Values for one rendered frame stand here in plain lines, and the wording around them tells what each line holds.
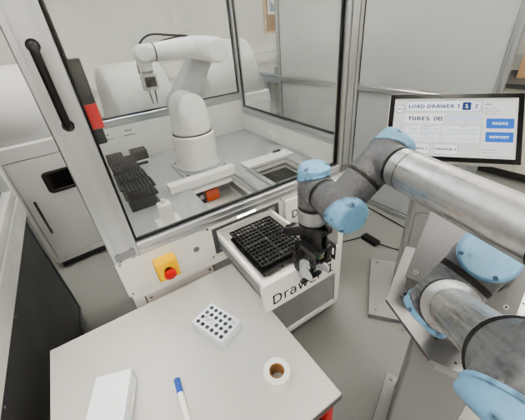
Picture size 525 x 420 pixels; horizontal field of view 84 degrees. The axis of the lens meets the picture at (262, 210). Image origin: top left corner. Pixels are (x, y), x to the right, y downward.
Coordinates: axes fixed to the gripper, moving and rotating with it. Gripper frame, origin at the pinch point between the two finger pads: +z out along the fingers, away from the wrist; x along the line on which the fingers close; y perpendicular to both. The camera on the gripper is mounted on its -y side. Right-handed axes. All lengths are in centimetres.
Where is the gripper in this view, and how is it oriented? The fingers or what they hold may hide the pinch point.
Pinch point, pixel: (307, 272)
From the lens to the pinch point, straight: 88.5
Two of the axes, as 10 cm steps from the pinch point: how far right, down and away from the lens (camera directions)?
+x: 8.4, -3.5, 4.2
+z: 0.8, 8.4, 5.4
